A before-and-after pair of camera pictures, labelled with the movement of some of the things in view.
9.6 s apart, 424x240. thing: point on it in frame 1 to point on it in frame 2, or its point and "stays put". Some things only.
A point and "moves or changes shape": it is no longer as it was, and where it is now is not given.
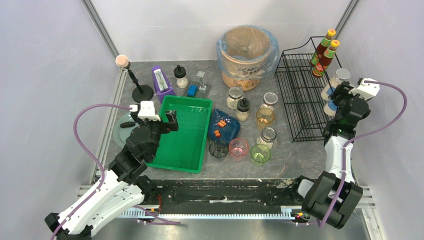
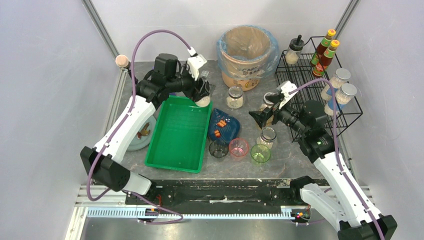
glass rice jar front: (268, 135) stays put
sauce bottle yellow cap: (326, 59) stays put
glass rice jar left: (235, 93) stays put
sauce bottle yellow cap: (326, 42) stays put
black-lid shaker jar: (243, 106) to (294, 50)
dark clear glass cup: (218, 148) stays put
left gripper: (167, 122) to (197, 88)
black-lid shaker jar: (180, 73) moves or changes shape
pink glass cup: (238, 148) stays put
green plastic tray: (184, 150) stays put
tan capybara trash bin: (246, 52) stays put
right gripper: (342, 93) to (274, 114)
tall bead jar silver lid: (328, 111) moves or changes shape
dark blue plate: (223, 127) stays put
